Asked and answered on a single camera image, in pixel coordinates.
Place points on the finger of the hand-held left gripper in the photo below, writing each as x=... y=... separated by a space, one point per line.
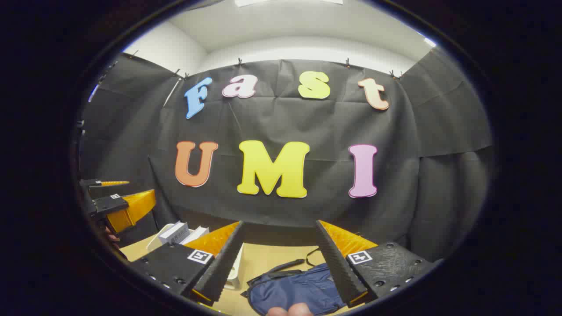
x=109 y=205
x=94 y=183

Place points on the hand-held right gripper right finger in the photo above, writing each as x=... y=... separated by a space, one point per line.
x=340 y=272

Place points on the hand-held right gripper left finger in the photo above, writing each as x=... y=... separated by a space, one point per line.
x=219 y=272

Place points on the white plastic bookshelf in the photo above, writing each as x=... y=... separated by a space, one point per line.
x=236 y=263

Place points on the blue schoolbag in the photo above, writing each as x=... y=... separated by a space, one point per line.
x=298 y=289

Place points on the light blue book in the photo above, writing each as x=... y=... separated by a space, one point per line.
x=173 y=232

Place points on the ceiling light panel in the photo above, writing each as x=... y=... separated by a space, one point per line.
x=248 y=1

